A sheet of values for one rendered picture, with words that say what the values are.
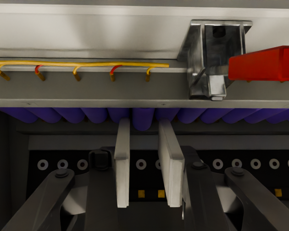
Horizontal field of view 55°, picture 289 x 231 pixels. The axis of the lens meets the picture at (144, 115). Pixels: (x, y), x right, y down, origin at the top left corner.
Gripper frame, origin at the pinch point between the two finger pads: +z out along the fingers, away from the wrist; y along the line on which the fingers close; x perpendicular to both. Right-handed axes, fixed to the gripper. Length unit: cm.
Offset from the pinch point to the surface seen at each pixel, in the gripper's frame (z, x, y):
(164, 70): 0.0, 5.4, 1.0
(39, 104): 0.4, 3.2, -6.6
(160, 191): 8.6, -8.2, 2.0
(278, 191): 8.5, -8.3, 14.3
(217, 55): -1.1, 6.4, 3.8
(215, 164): 10.1, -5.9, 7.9
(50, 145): 10.6, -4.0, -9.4
